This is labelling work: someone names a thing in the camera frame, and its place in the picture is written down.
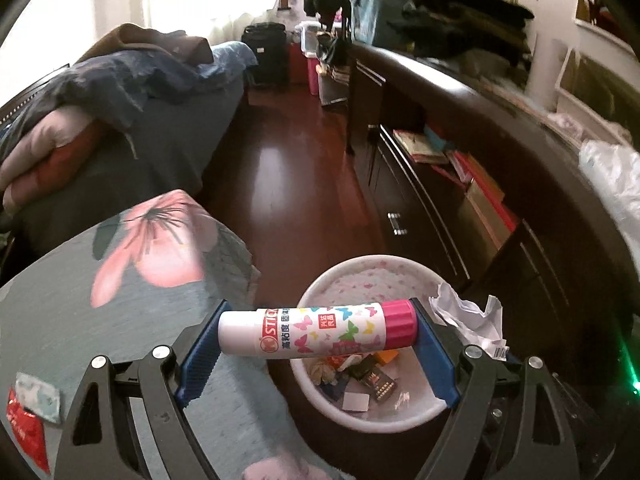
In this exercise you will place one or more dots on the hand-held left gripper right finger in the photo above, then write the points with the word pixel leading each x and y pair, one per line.
pixel 435 355

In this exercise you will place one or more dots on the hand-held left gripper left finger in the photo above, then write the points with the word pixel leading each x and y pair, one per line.
pixel 200 360

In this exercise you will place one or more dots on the white paper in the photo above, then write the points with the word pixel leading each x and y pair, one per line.
pixel 467 317

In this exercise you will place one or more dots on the white butterfly print bin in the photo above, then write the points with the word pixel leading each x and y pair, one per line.
pixel 370 280

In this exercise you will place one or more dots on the white pink glue stick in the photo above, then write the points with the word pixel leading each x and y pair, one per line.
pixel 320 327

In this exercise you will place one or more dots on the grey floral tablecloth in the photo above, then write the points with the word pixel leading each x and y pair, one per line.
pixel 100 340

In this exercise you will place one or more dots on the light blue tissue packet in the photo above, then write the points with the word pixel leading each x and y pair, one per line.
pixel 37 397

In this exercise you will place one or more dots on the row of books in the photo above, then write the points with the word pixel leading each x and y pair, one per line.
pixel 475 175

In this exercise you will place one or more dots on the red plastic packet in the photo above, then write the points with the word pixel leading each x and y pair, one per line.
pixel 27 435

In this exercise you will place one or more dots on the dark wooden bed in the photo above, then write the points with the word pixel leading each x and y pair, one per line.
pixel 165 145

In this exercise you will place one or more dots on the white plastic bag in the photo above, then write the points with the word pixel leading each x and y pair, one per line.
pixel 615 185

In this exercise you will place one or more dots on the dark wooden dresser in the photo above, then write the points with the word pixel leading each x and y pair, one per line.
pixel 500 120

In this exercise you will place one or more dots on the folded pink quilt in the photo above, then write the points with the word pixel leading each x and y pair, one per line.
pixel 45 155

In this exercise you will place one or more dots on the blue duvet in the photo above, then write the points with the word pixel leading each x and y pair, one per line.
pixel 125 85

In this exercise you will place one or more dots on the striped bag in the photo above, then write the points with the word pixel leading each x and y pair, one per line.
pixel 332 70

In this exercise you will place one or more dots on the red plastic bin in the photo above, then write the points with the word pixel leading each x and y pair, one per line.
pixel 298 65

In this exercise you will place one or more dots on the white shelf organiser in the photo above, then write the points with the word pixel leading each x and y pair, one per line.
pixel 590 85

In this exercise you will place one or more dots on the black suitcase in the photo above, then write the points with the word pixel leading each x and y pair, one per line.
pixel 265 55

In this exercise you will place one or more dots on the brown blanket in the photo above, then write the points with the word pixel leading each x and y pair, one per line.
pixel 150 40

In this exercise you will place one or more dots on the pile of black clothes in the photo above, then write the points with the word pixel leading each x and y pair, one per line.
pixel 465 20

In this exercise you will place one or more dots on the sheer white curtain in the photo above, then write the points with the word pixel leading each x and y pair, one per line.
pixel 235 25

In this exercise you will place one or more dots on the white plastic storage box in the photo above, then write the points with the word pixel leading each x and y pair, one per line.
pixel 307 37

